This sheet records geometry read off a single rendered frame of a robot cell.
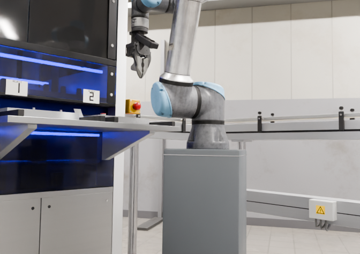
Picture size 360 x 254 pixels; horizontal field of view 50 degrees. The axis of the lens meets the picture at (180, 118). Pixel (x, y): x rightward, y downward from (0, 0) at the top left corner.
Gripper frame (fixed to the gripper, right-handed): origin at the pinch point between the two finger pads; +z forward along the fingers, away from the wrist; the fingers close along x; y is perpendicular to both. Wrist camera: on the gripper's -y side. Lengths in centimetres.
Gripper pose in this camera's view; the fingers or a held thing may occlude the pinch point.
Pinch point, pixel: (141, 75)
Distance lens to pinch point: 163.8
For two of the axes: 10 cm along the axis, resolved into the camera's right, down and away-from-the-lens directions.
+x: -7.1, -0.6, -7.0
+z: -0.1, 10.0, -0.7
